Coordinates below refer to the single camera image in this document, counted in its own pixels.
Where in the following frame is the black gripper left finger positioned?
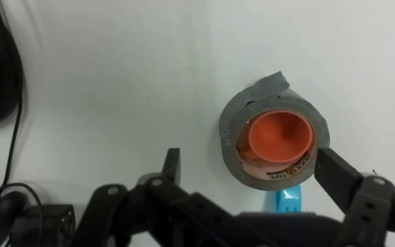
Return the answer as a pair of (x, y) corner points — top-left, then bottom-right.
(162, 149), (182, 184)

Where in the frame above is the black cable on table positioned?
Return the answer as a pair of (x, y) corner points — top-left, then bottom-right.
(0, 0), (46, 247)

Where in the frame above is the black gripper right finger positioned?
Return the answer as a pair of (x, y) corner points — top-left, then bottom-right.
(315, 149), (395, 247)

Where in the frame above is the orange plastic cup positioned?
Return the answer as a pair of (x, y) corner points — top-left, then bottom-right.
(245, 111), (315, 164)

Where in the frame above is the black power adapter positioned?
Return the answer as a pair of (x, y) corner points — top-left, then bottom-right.
(12, 205), (76, 247)

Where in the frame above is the gray duct tape roll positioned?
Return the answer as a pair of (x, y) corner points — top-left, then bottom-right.
(219, 72), (331, 191)

